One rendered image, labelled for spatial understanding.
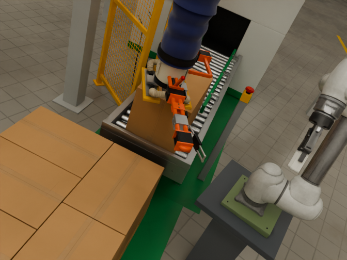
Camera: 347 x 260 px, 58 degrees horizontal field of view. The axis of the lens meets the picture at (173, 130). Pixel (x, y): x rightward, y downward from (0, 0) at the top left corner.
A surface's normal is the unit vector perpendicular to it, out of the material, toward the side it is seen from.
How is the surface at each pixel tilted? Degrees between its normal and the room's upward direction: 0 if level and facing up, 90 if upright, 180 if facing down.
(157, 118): 90
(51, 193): 0
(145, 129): 90
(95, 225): 0
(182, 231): 0
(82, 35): 90
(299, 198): 65
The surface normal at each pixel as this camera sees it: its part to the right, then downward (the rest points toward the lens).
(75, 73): -0.33, 0.51
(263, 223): 0.23, -0.76
